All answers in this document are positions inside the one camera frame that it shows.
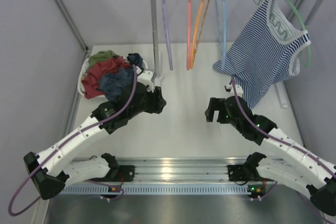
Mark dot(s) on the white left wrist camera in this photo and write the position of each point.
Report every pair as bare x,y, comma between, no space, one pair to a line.
148,78

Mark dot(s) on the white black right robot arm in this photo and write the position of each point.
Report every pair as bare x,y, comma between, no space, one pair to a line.
298,168

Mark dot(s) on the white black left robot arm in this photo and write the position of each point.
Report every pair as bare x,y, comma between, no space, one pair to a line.
54,168

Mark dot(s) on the orange hanger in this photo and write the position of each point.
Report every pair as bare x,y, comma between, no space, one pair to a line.
198,29

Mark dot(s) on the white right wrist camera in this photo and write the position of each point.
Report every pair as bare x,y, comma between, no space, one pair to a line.
232,89

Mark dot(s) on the aluminium mounting rail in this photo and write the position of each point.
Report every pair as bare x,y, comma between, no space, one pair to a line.
181,170

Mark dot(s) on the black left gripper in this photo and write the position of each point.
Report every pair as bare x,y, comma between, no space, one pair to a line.
157,100

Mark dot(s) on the white laundry basket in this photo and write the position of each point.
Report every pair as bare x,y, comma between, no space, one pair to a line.
83,74

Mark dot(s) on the blue white striped tank top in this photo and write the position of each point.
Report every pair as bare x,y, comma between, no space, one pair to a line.
265,52

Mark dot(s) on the green hanger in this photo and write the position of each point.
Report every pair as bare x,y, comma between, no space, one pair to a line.
302,24

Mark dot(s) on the purple hanger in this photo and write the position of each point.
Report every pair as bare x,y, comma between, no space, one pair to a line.
167,35

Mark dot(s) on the olive green shirt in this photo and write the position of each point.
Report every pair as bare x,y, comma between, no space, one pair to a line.
100,57

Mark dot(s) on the white slotted cable duct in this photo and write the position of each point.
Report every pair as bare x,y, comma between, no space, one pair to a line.
159,189

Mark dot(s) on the light blue hanger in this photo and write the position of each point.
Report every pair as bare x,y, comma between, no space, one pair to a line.
222,31

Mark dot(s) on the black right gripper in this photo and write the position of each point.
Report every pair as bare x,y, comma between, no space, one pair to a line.
216,104

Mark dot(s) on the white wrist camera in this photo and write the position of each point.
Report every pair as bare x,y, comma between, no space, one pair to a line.
148,78
232,89

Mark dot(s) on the pink hanger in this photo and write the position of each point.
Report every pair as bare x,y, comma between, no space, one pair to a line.
189,16

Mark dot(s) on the red shirt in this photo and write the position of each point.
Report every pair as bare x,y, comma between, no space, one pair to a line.
91,81

